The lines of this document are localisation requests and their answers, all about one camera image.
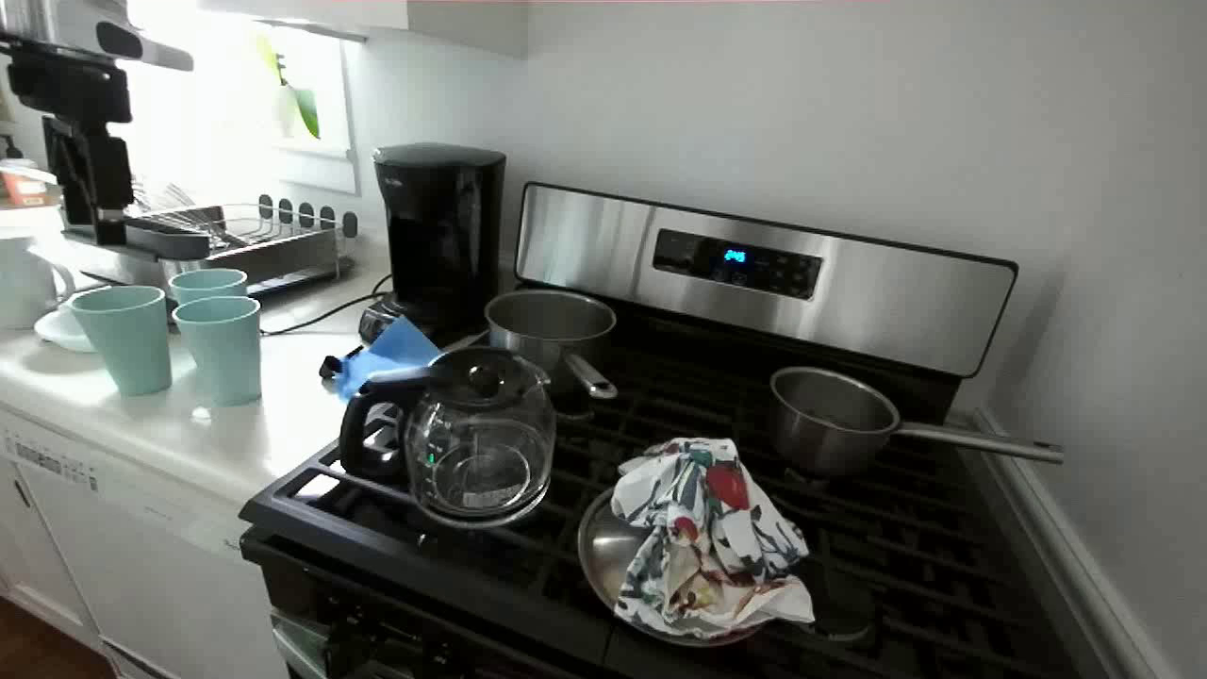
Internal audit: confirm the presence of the black coffee maker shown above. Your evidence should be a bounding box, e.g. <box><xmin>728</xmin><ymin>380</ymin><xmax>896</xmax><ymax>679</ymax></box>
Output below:
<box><xmin>373</xmin><ymin>141</ymin><xmax>508</xmax><ymax>348</ymax></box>

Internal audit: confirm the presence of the blue striped cleaning cloth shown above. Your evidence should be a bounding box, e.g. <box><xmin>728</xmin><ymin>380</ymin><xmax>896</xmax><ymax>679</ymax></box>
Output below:
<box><xmin>331</xmin><ymin>313</ymin><xmax>447</xmax><ymax>404</ymax></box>

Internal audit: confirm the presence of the white upper kitchen cabinet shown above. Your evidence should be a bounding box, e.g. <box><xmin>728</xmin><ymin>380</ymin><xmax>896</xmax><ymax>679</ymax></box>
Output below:
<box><xmin>200</xmin><ymin>0</ymin><xmax>531</xmax><ymax>59</ymax></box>

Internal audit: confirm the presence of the patterned kitchen towel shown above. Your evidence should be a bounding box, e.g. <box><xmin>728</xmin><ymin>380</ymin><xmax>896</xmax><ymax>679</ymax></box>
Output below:
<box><xmin>609</xmin><ymin>435</ymin><xmax>818</xmax><ymax>639</ymax></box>

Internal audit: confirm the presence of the black power cable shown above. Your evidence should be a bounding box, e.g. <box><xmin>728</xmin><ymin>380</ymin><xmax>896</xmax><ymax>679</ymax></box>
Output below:
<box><xmin>258</xmin><ymin>270</ymin><xmax>413</xmax><ymax>352</ymax></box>

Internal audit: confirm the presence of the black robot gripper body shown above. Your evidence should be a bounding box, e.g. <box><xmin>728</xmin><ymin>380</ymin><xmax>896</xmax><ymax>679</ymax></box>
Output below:
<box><xmin>44</xmin><ymin>112</ymin><xmax>139</xmax><ymax>211</ymax></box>

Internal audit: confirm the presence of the steel saucepan long handle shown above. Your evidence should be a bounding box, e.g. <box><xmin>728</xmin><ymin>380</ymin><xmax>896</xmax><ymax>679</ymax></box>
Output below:
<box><xmin>766</xmin><ymin>364</ymin><xmax>1068</xmax><ymax>483</ymax></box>

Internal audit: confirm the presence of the white window frame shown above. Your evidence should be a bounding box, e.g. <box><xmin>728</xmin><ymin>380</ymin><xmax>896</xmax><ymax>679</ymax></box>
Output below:
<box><xmin>116</xmin><ymin>0</ymin><xmax>370</xmax><ymax>200</ymax></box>

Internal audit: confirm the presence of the steel frying pan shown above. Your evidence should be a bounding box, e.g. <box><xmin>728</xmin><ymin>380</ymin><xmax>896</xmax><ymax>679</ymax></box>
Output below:
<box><xmin>573</xmin><ymin>483</ymin><xmax>823</xmax><ymax>651</ymax></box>

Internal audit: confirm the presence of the white ceramic mug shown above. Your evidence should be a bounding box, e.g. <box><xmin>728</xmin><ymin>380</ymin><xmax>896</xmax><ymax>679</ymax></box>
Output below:
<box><xmin>0</xmin><ymin>233</ymin><xmax>80</xmax><ymax>336</ymax></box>

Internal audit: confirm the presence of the glass coffee carafe black handle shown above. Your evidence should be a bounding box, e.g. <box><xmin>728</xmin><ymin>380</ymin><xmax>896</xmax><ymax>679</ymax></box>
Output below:
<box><xmin>335</xmin><ymin>342</ymin><xmax>561</xmax><ymax>531</ymax></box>

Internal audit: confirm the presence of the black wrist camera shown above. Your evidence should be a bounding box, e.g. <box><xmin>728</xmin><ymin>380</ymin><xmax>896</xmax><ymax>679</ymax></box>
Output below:
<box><xmin>4</xmin><ymin>39</ymin><xmax>136</xmax><ymax>123</ymax></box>

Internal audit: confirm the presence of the black and steel gas stove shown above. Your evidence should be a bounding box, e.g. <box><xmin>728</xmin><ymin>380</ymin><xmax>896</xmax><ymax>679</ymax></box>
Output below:
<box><xmin>237</xmin><ymin>180</ymin><xmax>1088</xmax><ymax>679</ymax></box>

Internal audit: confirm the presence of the small steel saucepan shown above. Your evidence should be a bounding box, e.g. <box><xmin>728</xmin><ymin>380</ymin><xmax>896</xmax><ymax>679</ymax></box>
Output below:
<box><xmin>481</xmin><ymin>287</ymin><xmax>623</xmax><ymax>409</ymax></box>

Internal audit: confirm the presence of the light blue plastic cup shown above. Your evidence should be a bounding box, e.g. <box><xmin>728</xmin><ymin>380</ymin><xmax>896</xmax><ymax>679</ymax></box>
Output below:
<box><xmin>169</xmin><ymin>292</ymin><xmax>263</xmax><ymax>409</ymax></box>
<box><xmin>68</xmin><ymin>283</ymin><xmax>173</xmax><ymax>399</ymax></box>
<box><xmin>166</xmin><ymin>264</ymin><xmax>252</xmax><ymax>313</ymax></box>

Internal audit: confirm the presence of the small reddish object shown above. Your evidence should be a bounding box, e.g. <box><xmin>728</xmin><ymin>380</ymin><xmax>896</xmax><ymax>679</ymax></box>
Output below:
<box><xmin>0</xmin><ymin>159</ymin><xmax>60</xmax><ymax>211</ymax></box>

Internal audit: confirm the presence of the potted green orchid plant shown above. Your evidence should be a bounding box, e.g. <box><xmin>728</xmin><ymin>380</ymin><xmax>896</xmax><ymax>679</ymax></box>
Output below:
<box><xmin>258</xmin><ymin>29</ymin><xmax>327</xmax><ymax>143</ymax></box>

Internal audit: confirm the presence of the metal dish drying rack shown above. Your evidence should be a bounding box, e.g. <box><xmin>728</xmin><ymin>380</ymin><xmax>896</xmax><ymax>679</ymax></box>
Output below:
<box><xmin>60</xmin><ymin>186</ymin><xmax>366</xmax><ymax>301</ymax></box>

